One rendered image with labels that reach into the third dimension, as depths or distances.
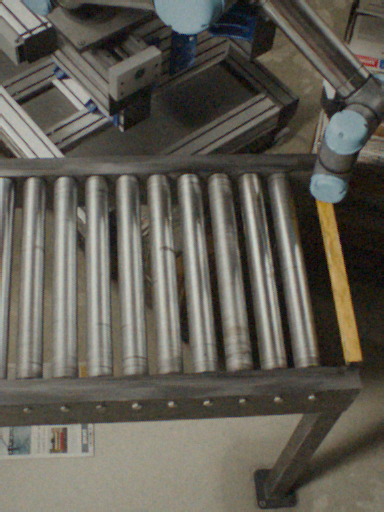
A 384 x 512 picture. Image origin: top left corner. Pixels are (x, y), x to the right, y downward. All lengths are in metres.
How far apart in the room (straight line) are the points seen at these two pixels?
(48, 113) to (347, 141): 1.29
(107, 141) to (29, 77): 0.36
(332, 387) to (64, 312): 0.52
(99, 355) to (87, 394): 0.08
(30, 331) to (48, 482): 0.80
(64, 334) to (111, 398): 0.15
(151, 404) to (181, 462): 0.79
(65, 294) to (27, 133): 1.06
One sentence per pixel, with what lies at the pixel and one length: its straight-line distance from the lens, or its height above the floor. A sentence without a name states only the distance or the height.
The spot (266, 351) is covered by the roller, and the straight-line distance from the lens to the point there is 1.49.
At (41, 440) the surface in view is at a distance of 2.25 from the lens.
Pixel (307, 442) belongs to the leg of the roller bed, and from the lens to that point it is 1.77.
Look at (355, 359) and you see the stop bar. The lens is 1.49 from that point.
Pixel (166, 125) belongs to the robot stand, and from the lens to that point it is 2.53.
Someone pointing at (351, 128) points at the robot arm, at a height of 1.03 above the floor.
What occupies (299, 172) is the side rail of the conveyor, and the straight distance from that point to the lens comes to 1.72.
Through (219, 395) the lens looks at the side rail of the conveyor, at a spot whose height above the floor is 0.80.
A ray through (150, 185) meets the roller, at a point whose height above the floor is 0.79.
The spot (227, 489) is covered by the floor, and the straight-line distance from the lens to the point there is 2.22.
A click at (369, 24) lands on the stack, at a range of 2.03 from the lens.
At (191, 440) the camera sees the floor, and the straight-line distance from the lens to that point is 2.25.
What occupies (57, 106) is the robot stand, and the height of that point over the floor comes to 0.21.
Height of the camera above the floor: 2.14
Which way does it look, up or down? 59 degrees down
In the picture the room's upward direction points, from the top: 8 degrees clockwise
